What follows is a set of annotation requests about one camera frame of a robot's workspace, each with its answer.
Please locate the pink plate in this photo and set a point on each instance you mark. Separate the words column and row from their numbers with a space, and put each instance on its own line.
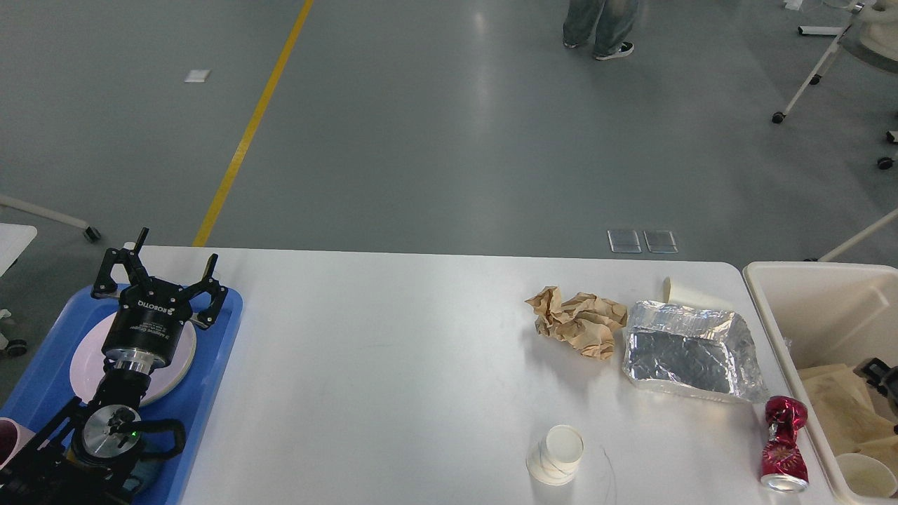
column 86, row 369

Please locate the white paper cup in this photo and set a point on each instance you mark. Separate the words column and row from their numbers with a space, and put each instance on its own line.
column 866, row 475
column 675, row 292
column 556, row 458

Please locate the blue plastic tray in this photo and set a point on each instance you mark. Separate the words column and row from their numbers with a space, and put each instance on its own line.
column 45, row 387

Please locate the person in jeans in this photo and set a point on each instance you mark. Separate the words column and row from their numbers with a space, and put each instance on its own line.
column 608, row 21

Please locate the left floor outlet cover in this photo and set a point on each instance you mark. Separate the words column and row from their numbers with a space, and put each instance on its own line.
column 624, row 241

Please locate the white side table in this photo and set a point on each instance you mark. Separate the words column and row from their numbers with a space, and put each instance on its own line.
column 15, row 238

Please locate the white stand leg left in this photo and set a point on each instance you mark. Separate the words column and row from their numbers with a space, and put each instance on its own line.
column 91, row 233

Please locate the crushed red soda can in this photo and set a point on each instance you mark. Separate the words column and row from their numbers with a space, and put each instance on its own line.
column 782, row 466

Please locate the white paper cup behind foil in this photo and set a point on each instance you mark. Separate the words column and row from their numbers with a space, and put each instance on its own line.
column 675, row 292

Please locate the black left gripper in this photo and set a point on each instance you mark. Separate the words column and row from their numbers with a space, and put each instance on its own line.
column 151, row 326

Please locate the white rolling stand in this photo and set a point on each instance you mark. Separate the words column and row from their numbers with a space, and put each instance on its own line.
column 869, row 35

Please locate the floor outlet cover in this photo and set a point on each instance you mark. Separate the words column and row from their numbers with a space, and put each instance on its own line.
column 662, row 242
column 624, row 241

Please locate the dark green mug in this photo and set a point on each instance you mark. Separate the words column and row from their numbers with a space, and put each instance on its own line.
column 151, row 470

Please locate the crumpled aluminium foil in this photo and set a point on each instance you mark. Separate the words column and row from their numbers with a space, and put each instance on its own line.
column 692, row 352

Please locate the white stand leg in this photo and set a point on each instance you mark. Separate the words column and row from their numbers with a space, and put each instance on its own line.
column 858, row 238
column 91, row 233

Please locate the beige plastic bin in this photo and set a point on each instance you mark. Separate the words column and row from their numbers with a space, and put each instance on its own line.
column 823, row 313

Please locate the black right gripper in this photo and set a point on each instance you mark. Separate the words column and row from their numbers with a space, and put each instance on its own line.
column 878, row 374

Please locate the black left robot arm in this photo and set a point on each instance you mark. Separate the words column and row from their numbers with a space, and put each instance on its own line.
column 98, row 450

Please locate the white stand leg right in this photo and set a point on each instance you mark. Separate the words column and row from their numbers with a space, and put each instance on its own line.
column 858, row 238

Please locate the brown paper bag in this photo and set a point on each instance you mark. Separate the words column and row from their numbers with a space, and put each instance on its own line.
column 846, row 413

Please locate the right floor outlet cover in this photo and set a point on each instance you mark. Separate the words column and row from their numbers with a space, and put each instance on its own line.
column 662, row 242

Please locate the pink ribbed cup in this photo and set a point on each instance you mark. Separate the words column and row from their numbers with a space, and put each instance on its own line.
column 14, row 438

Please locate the crumpled brown paper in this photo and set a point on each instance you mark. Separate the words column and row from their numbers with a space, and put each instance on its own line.
column 586, row 322

